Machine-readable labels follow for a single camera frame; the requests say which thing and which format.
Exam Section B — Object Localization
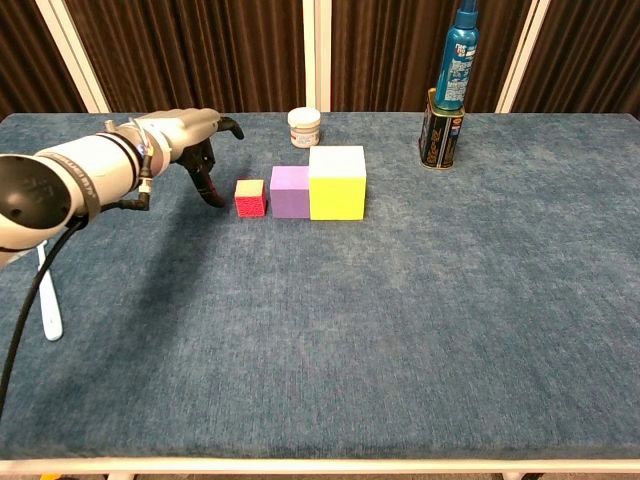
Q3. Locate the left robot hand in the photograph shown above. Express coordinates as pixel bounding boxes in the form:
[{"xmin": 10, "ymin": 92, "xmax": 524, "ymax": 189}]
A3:
[{"xmin": 144, "ymin": 107, "xmax": 246, "ymax": 209}]

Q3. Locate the small red cube orange top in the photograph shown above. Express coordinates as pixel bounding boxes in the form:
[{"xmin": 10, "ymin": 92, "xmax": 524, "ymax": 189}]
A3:
[{"xmin": 234, "ymin": 179, "xmax": 267, "ymax": 219}]

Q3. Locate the medium purple cube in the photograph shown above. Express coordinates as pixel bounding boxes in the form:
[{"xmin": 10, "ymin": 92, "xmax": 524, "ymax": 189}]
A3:
[{"xmin": 269, "ymin": 165, "xmax": 312, "ymax": 220}]

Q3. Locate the brown pleated partition panel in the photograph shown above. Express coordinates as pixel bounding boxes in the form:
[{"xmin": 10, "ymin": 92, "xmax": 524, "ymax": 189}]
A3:
[
  {"xmin": 0, "ymin": 0, "xmax": 109, "ymax": 120},
  {"xmin": 497, "ymin": 0, "xmax": 640, "ymax": 120},
  {"xmin": 37, "ymin": 0, "xmax": 316, "ymax": 115},
  {"xmin": 317, "ymin": 0, "xmax": 539, "ymax": 115}
]

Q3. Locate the white round jar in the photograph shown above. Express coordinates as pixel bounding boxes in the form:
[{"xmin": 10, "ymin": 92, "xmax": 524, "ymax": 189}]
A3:
[{"xmin": 287, "ymin": 107, "xmax": 322, "ymax": 150}]

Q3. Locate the white and yellow block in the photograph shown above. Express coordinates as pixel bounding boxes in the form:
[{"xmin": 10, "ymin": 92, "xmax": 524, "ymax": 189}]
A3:
[{"xmin": 308, "ymin": 145, "xmax": 368, "ymax": 222}]

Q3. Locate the light blue toothbrush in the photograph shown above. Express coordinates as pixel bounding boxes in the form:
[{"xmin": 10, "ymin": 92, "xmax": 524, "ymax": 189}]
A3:
[{"xmin": 36, "ymin": 239, "xmax": 65, "ymax": 342}]

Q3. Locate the dark tin can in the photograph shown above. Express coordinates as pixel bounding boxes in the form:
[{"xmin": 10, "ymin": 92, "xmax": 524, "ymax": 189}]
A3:
[{"xmin": 418, "ymin": 87, "xmax": 466, "ymax": 171}]

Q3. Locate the blue fabric table cover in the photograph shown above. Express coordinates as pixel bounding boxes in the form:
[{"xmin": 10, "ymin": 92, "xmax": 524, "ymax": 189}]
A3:
[{"xmin": 0, "ymin": 112, "xmax": 640, "ymax": 462}]

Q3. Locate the blue spray bottle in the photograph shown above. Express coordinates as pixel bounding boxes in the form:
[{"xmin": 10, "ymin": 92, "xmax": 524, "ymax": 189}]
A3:
[{"xmin": 433, "ymin": 0, "xmax": 481, "ymax": 112}]

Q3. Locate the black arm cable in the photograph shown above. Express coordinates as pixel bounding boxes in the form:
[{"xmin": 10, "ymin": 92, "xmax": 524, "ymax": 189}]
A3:
[{"xmin": 0, "ymin": 177, "xmax": 152, "ymax": 422}]

